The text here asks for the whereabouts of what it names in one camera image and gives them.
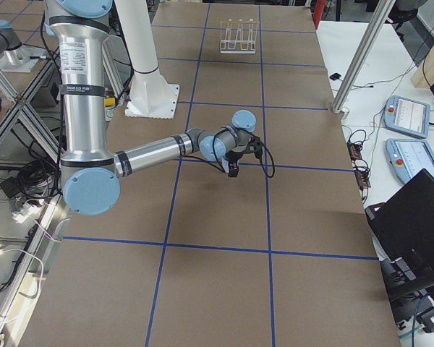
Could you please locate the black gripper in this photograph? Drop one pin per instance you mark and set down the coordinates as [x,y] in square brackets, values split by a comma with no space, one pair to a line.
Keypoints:
[232,157]

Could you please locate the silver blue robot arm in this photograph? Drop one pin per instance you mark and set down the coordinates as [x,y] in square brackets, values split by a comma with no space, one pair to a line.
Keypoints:
[90,172]

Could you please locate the orange black usb hub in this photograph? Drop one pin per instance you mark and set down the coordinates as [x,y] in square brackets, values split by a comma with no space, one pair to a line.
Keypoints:
[360,166]

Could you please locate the small black puck device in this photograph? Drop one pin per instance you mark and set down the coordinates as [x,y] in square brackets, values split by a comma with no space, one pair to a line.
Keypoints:
[335,76]

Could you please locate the blue teach pendant near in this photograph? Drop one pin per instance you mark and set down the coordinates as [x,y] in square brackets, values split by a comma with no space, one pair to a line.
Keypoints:
[409,157]

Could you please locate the blue teach pendant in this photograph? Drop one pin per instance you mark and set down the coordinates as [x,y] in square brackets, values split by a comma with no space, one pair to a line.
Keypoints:
[409,157]
[407,116]

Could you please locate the blue teach pendant far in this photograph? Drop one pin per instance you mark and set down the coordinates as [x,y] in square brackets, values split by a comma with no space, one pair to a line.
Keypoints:
[407,116]

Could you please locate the black laptop computer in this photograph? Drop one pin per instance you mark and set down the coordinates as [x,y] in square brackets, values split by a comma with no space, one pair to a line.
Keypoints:
[404,227]

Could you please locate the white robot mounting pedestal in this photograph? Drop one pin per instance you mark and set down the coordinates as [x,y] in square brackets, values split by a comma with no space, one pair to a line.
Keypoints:
[150,95]

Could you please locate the aluminium frame post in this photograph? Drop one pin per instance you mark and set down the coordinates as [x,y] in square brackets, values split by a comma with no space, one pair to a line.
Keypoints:
[372,30]

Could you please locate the white wire cup holder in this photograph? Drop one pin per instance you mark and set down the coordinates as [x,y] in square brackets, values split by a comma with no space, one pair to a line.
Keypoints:
[238,36]

